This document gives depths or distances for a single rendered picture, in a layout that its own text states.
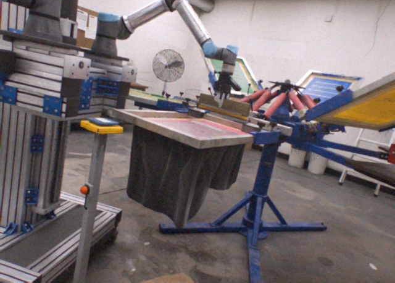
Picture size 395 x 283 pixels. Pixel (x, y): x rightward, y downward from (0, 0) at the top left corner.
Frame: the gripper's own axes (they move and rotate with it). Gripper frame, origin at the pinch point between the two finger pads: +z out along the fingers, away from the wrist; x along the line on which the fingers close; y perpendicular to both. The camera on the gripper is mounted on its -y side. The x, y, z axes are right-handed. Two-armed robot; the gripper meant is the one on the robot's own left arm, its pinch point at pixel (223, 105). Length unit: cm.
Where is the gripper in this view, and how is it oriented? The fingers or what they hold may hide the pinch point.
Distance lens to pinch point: 183.8
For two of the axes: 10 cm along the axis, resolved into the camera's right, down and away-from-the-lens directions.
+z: -2.0, 9.6, 1.9
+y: -7.7, -2.7, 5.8
